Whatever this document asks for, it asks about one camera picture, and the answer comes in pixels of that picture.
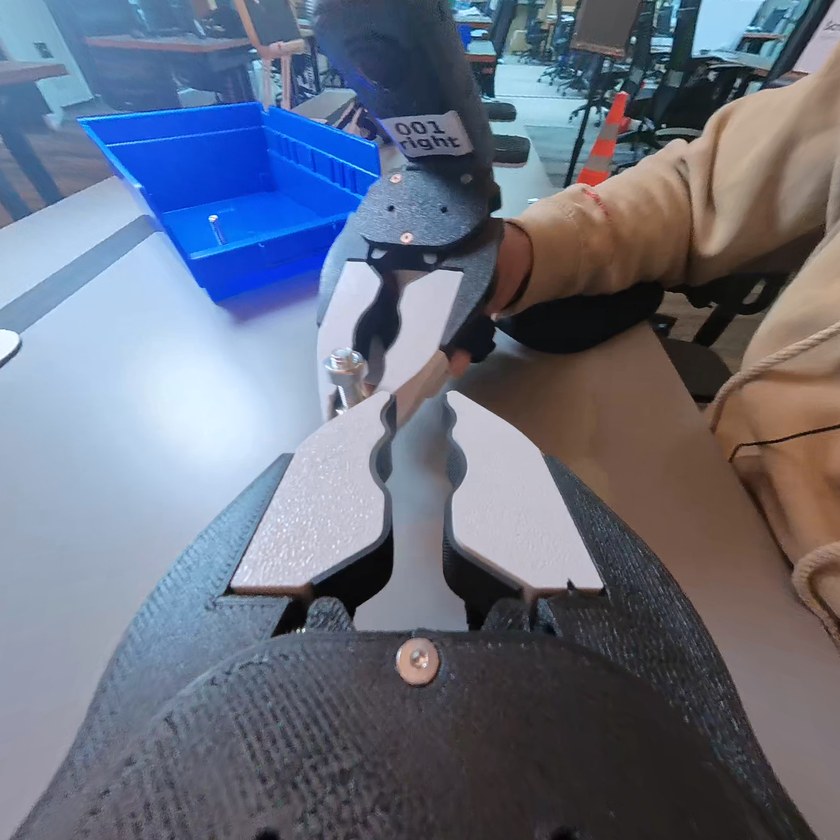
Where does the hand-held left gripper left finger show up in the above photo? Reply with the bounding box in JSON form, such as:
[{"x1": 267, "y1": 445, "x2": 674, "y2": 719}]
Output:
[{"x1": 230, "y1": 392, "x2": 397, "y2": 618}]

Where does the person's right forearm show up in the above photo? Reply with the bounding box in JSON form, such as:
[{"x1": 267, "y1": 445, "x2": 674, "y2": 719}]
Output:
[{"x1": 506, "y1": 66, "x2": 840, "y2": 322}]

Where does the person's torso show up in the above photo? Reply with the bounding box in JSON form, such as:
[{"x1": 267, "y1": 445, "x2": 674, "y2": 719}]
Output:
[{"x1": 709, "y1": 237, "x2": 840, "y2": 644}]

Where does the orange traffic cone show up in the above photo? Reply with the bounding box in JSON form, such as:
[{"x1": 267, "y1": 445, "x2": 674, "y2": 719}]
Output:
[{"x1": 578, "y1": 92, "x2": 631, "y2": 187}]

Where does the wooden poster stand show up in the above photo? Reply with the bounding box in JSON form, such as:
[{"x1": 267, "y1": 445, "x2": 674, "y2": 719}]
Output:
[{"x1": 234, "y1": 0, "x2": 322, "y2": 112}]

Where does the person's right hand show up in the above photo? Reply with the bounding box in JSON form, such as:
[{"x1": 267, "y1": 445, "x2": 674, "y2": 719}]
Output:
[{"x1": 493, "y1": 217, "x2": 536, "y2": 319}]

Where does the black office chair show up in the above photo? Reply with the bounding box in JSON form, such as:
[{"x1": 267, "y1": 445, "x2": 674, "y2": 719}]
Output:
[{"x1": 663, "y1": 335, "x2": 736, "y2": 401}]

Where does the blue plastic bin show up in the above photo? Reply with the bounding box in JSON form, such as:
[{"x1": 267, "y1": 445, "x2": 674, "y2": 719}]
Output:
[{"x1": 77, "y1": 103, "x2": 384, "y2": 303}]

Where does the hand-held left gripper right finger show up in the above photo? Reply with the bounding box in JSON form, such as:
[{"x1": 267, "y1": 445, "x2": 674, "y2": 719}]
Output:
[{"x1": 444, "y1": 392, "x2": 607, "y2": 607}]

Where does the thin black cable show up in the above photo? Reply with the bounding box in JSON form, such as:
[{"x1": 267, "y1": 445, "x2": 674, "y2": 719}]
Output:
[{"x1": 729, "y1": 423, "x2": 840, "y2": 463}]

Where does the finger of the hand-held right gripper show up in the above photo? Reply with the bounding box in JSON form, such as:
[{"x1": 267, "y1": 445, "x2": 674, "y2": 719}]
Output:
[
  {"x1": 318, "y1": 260, "x2": 395, "y2": 418},
  {"x1": 381, "y1": 269, "x2": 467, "y2": 421}
]

